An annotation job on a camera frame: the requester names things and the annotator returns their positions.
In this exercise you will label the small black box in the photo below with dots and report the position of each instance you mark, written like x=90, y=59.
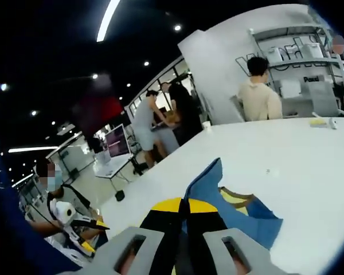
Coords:
x=119, y=195

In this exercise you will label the white desk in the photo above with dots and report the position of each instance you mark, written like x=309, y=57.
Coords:
x=111, y=169

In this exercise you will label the white paper cup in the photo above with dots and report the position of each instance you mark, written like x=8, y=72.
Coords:
x=207, y=126

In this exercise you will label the computer monitor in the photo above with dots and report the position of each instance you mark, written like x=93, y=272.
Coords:
x=117, y=141

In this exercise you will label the ceiling strip light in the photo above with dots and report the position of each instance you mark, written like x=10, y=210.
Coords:
x=107, y=21

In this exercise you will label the person's blue clothing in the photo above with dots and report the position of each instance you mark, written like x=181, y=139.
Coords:
x=17, y=229

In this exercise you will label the grey metal shelf rack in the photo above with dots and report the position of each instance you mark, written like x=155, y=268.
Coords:
x=298, y=37

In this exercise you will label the grey chair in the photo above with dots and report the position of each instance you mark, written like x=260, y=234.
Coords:
x=322, y=100

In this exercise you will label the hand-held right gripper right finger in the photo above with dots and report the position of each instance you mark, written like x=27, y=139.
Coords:
x=209, y=237

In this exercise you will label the small white object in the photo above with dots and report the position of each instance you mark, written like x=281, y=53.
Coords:
x=333, y=125

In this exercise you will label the yellow folded cloth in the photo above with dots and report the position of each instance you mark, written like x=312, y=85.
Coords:
x=318, y=123

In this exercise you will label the yellow grey blue garment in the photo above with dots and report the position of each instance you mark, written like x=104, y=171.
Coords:
x=206, y=180

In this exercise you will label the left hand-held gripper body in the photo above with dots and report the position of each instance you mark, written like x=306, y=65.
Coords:
x=63, y=213

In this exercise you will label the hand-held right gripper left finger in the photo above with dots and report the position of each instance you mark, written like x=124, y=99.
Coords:
x=160, y=237

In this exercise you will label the white storage bin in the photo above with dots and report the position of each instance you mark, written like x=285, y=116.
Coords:
x=275, y=54
x=312, y=51

